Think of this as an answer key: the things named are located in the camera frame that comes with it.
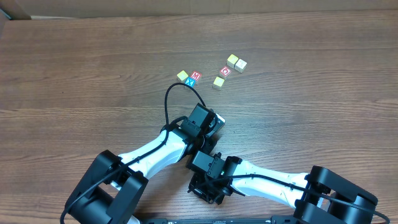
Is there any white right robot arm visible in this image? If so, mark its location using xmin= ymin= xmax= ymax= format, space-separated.
xmin=187 ymin=152 xmax=378 ymax=223

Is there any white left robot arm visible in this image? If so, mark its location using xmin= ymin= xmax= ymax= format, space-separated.
xmin=60 ymin=104 xmax=225 ymax=224

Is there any blue X wooden block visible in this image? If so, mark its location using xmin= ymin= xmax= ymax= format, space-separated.
xmin=184 ymin=77 xmax=196 ymax=88

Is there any yellow top turtle block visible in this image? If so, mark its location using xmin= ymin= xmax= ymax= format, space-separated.
xmin=213 ymin=77 xmax=225 ymax=90

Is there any red M wooden block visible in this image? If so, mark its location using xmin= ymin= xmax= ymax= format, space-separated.
xmin=190 ymin=71 xmax=202 ymax=85

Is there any yellow top wooden block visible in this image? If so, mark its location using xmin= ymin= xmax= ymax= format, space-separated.
xmin=177 ymin=70 xmax=189 ymax=83

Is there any red C wooden block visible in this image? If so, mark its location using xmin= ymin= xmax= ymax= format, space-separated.
xmin=219 ymin=65 xmax=232 ymax=80

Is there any plain white far block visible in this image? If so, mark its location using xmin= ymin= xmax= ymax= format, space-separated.
xmin=234 ymin=58 xmax=247 ymax=73

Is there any yellow top far block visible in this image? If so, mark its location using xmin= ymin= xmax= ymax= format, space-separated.
xmin=226 ymin=54 xmax=239 ymax=68

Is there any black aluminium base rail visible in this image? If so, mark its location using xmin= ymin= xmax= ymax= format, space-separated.
xmin=139 ymin=215 xmax=305 ymax=224

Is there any cardboard back wall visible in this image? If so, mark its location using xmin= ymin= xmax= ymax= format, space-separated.
xmin=1 ymin=0 xmax=397 ymax=19

